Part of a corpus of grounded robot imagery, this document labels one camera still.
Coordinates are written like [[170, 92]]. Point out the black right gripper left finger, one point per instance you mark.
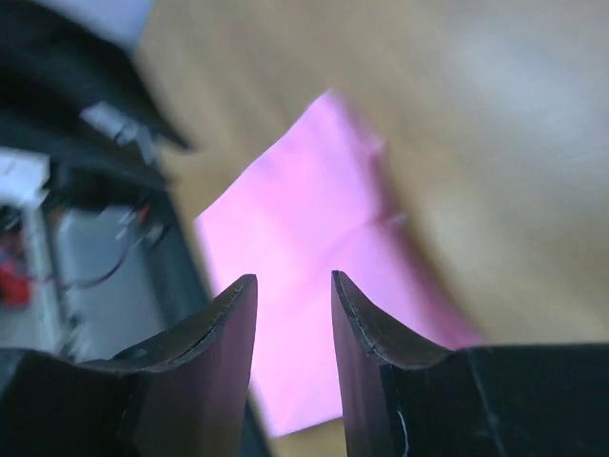
[[51, 406]]

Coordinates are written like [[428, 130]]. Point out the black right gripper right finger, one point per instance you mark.
[[404, 395]]

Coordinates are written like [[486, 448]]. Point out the pink t shirt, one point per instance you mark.
[[318, 201]]

